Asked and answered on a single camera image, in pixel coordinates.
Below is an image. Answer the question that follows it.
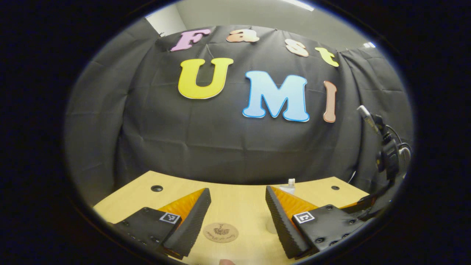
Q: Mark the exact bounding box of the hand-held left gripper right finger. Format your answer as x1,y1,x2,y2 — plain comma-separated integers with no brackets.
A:
266,185,368,259

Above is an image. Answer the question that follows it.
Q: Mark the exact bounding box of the large ceiling light panel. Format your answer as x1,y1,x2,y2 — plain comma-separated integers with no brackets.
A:
283,0,315,11

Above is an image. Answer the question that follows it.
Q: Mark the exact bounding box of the grey cable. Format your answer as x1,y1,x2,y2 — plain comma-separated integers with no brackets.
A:
386,124,412,173

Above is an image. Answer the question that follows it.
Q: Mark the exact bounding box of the black backdrop cloth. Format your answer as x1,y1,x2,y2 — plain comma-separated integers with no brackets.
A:
63,18,414,206

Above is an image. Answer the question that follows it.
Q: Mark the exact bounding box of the white toothpaste tube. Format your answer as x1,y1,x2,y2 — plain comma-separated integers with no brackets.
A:
279,178,296,195

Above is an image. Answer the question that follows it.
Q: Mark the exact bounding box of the round wooden coaster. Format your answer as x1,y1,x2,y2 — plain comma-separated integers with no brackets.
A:
203,222,239,243

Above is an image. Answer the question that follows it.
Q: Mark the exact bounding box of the light wooden desktop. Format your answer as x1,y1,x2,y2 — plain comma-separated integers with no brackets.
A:
92,170,370,265

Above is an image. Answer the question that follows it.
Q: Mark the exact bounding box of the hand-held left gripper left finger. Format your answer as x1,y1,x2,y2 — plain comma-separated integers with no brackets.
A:
107,188,212,260

